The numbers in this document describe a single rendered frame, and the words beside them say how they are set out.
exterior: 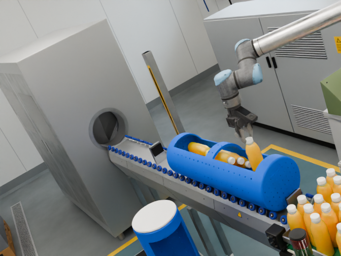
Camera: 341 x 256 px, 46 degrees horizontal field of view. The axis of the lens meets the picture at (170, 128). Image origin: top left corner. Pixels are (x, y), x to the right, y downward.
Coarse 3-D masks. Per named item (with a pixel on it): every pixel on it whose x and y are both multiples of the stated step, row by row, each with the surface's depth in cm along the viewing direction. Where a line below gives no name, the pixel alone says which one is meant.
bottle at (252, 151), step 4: (248, 144) 203; (252, 144) 203; (256, 144) 204; (248, 148) 203; (252, 148) 202; (256, 148) 203; (248, 152) 204; (252, 152) 203; (256, 152) 203; (260, 152) 205; (248, 156) 206; (252, 156) 204; (256, 156) 204; (260, 156) 205; (252, 160) 205; (256, 160) 204; (260, 160) 205; (252, 164) 206; (256, 164) 205; (252, 168) 208; (256, 168) 206
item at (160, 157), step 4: (156, 144) 311; (160, 144) 312; (152, 148) 308; (156, 148) 310; (160, 148) 312; (152, 152) 310; (156, 152) 311; (160, 152) 312; (164, 152) 316; (156, 156) 313; (160, 156) 315; (164, 156) 317; (156, 160) 313; (160, 160) 315
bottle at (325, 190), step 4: (320, 184) 192; (324, 184) 191; (328, 184) 193; (320, 188) 192; (324, 188) 191; (328, 188) 191; (320, 192) 192; (324, 192) 191; (328, 192) 191; (332, 192) 193; (324, 196) 192; (328, 196) 192; (328, 200) 193
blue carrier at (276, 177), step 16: (176, 144) 271; (208, 144) 272; (224, 144) 235; (176, 160) 259; (192, 160) 244; (208, 160) 232; (272, 160) 200; (288, 160) 204; (192, 176) 250; (208, 176) 233; (224, 176) 219; (240, 176) 209; (256, 176) 200; (272, 176) 200; (288, 176) 206; (240, 192) 212; (256, 192) 200; (272, 192) 201; (288, 192) 207; (272, 208) 202
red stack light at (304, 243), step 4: (292, 240) 146; (300, 240) 144; (304, 240) 145; (308, 240) 146; (292, 244) 147; (296, 244) 145; (300, 244) 145; (304, 244) 145; (308, 244) 146; (296, 248) 146; (300, 248) 146
